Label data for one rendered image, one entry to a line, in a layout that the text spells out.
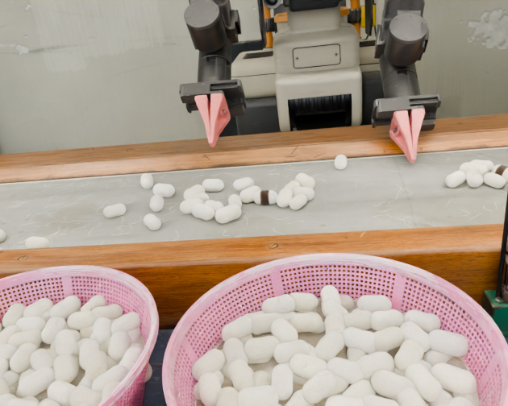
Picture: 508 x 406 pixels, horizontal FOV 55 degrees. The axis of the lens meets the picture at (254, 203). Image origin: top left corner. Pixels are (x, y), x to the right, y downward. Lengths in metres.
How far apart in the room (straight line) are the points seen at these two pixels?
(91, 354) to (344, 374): 0.23
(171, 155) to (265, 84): 0.74
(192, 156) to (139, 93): 2.03
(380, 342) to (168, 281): 0.24
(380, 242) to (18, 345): 0.38
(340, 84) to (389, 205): 0.65
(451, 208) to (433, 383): 0.32
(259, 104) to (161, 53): 1.31
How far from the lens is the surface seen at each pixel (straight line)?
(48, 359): 0.50
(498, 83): 2.96
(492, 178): 0.74
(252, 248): 0.55
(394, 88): 0.84
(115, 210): 0.74
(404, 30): 0.81
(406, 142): 0.79
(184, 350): 0.44
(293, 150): 0.87
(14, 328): 0.57
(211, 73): 0.82
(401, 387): 0.41
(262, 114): 1.61
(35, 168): 1.01
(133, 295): 0.53
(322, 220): 0.65
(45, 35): 3.05
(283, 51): 1.31
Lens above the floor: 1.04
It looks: 24 degrees down
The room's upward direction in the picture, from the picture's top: 7 degrees counter-clockwise
